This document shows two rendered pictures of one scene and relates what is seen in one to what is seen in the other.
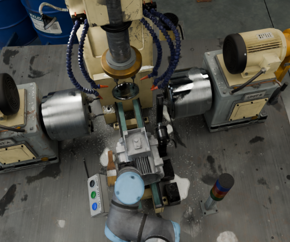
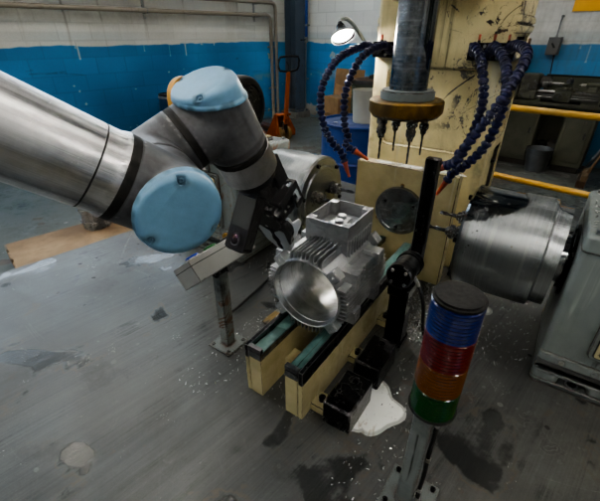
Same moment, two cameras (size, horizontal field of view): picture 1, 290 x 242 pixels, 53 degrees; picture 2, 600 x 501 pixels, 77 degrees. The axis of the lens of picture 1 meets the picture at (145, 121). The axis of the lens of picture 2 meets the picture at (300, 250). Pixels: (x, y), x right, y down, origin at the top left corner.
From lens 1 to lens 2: 0.91 m
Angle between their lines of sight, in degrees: 42
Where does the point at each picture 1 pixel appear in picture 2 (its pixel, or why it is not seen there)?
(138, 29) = (470, 103)
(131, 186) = (209, 78)
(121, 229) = not seen: hidden behind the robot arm
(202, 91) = (542, 224)
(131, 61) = (417, 92)
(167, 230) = (175, 160)
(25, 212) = (147, 279)
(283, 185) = not seen: outside the picture
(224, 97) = (597, 244)
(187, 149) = not seen: hidden behind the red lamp
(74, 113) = (295, 167)
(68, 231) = (153, 328)
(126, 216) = (153, 125)
